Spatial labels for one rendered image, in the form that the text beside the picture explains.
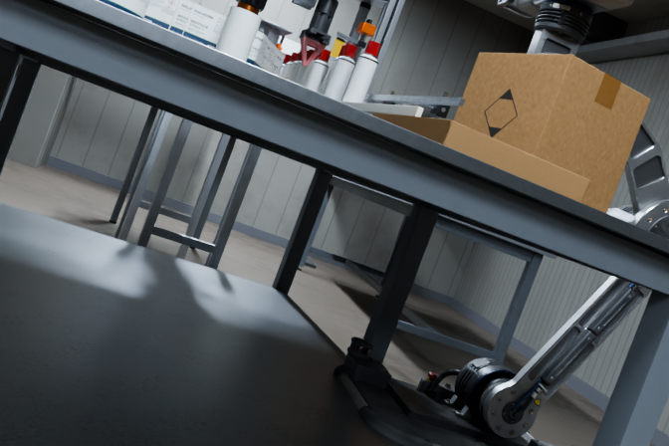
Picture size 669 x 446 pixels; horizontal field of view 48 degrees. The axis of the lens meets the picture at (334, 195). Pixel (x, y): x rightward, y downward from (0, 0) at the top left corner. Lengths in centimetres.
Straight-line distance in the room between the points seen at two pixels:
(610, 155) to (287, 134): 82
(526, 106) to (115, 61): 88
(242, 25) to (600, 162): 98
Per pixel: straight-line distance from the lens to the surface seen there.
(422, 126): 115
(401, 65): 699
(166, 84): 98
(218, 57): 95
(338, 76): 201
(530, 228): 118
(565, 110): 154
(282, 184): 676
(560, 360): 205
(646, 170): 215
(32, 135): 621
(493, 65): 171
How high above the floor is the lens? 73
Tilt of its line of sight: 1 degrees down
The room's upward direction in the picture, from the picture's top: 21 degrees clockwise
